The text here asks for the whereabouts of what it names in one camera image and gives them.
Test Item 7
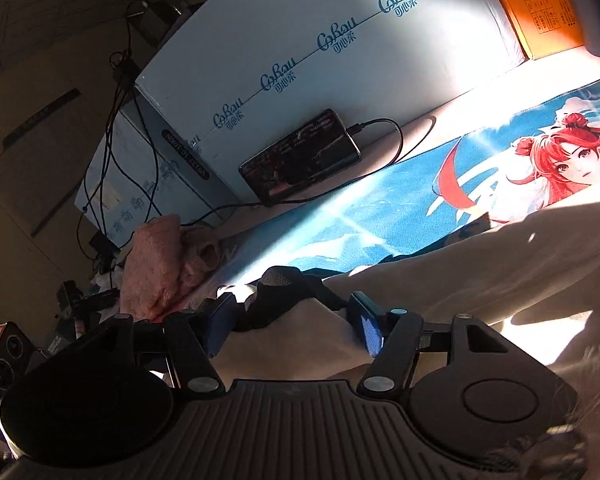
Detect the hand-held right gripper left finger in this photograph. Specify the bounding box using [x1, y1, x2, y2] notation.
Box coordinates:
[80, 292, 238, 395]

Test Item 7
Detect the beige garment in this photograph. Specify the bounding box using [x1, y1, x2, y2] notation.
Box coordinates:
[212, 187, 600, 383]

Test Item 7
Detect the black power adapter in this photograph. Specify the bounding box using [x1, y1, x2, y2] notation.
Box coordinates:
[127, 0, 183, 48]

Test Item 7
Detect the black hanging cable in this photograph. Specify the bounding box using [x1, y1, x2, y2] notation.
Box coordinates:
[77, 10, 168, 266]

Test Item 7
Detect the orange box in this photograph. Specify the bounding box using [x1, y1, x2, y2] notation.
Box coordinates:
[476, 0, 587, 61]

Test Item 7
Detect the pink fuzzy cloth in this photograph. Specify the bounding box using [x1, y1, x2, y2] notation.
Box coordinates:
[119, 214, 226, 322]

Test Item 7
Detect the large white printed cardboard box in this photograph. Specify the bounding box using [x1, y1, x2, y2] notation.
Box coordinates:
[134, 0, 527, 208]

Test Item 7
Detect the black smartphone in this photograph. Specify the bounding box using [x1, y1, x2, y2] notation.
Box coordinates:
[238, 108, 362, 207]

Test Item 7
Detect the small white cardboard box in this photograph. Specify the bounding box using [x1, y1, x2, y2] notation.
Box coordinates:
[74, 105, 233, 248]

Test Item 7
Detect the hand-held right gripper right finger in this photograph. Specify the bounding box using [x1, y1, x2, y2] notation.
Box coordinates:
[347, 291, 546, 398]

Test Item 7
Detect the black sock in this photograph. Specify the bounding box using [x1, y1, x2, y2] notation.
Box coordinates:
[232, 266, 348, 333]

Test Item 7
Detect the grey fur trim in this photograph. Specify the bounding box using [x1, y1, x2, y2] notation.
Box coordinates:
[480, 332, 600, 480]

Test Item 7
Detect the anime printed desk mat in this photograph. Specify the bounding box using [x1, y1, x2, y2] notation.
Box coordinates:
[215, 72, 600, 293]

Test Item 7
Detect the dark camera device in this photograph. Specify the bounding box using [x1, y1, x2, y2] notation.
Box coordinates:
[0, 321, 48, 443]

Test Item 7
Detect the black gadget clutter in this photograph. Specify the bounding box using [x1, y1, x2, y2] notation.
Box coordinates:
[54, 280, 122, 343]

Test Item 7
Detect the black phone charging cable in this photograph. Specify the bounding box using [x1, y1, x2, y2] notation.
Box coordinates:
[180, 118, 405, 228]

